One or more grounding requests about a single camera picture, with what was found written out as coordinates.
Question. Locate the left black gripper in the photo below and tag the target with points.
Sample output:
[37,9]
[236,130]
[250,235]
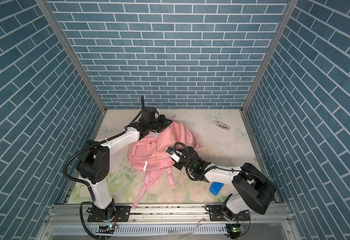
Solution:
[162,123]

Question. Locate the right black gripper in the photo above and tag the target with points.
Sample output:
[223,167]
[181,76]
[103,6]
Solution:
[182,157]

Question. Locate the pink student backpack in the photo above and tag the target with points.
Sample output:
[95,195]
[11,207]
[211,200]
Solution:
[149,154]

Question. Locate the blue pencil case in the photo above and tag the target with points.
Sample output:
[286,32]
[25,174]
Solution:
[215,188]

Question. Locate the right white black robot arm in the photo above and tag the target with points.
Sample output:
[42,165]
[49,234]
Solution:
[254,190]

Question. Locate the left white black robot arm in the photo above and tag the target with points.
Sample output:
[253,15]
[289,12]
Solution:
[95,166]

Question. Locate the clear plastic pen box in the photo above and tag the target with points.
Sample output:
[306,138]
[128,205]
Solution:
[221,125]

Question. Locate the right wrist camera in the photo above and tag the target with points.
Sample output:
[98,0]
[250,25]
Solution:
[174,154]

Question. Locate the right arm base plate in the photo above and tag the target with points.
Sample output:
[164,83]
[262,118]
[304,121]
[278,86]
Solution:
[219,213]

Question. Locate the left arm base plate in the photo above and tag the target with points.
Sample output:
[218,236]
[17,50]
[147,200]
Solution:
[112,214]

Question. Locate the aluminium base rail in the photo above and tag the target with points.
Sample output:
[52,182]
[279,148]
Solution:
[195,221]

